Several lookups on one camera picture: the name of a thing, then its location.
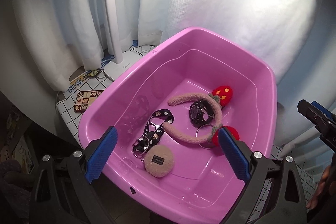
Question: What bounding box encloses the white curtain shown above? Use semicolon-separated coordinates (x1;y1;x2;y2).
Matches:
9;0;335;145

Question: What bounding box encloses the beige round fuzzy pouch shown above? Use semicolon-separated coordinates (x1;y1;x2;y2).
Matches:
143;144;175;178

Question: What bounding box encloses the small silver ring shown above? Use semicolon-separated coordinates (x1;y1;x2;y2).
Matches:
194;123;219;150

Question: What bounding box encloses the white black grid cloth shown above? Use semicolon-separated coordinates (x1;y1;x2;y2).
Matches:
55;54;114;141

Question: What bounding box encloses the black patterned lanyard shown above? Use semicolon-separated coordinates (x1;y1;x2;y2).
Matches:
131;109;176;159

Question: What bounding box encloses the blue yellow printed card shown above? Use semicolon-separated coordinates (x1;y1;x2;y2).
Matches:
67;68;102;94

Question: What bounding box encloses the right hand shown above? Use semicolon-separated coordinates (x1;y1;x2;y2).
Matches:
306;165;331;210

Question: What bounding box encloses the black studded bracelet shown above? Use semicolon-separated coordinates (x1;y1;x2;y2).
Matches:
188;99;215;127

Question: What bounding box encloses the pink plastic storage bin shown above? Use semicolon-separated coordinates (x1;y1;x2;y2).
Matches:
77;26;279;224

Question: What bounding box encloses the pink fuzzy strawberry headband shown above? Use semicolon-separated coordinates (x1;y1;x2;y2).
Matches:
163;85;233;146

